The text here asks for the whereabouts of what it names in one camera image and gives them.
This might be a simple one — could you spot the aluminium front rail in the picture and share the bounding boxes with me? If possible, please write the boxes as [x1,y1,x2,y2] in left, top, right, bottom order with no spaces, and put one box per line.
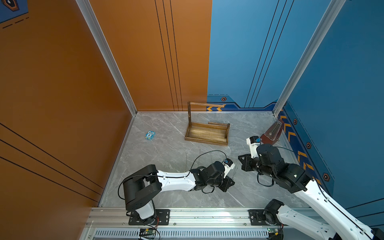
[85,206,337,229]

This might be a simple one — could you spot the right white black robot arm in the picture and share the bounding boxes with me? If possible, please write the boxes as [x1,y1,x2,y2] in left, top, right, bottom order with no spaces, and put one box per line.
[238,144,384,240]

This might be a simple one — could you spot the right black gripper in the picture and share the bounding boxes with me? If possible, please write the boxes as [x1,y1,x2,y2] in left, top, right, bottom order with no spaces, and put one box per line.
[235,153,275,179]

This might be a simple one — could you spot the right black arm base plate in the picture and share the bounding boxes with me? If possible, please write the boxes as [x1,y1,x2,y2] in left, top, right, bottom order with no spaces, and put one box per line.
[248,209,283,227]

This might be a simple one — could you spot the wooden jewelry display stand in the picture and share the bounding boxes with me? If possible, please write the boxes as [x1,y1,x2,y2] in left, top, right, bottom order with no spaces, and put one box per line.
[184,101,230,146]

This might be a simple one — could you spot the left green circuit board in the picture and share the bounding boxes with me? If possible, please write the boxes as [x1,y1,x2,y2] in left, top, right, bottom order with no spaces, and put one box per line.
[139,228,157,238]

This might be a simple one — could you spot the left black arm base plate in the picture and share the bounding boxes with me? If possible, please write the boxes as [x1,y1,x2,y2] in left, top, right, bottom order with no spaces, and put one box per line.
[126,209,171,226]

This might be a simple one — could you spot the dark red metronome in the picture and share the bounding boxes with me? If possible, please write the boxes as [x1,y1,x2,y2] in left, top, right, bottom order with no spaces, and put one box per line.
[260,120,284,145]

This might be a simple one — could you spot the green circuit board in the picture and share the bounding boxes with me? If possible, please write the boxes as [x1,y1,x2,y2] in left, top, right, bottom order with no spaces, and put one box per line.
[267,228,284,240]
[139,228,157,238]

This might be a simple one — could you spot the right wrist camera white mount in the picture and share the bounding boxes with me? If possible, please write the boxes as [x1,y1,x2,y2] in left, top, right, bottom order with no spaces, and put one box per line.
[246,136,261,159]

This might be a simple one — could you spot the small blue owl toy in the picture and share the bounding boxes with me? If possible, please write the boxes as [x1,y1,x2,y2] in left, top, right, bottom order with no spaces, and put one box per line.
[145,131,156,140]

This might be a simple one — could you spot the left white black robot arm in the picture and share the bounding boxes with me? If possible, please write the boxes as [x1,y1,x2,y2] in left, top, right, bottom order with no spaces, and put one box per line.
[118,158,236,225]

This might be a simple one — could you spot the right green circuit board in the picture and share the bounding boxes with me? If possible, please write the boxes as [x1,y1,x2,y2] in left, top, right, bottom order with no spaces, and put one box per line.
[267,228,284,240]

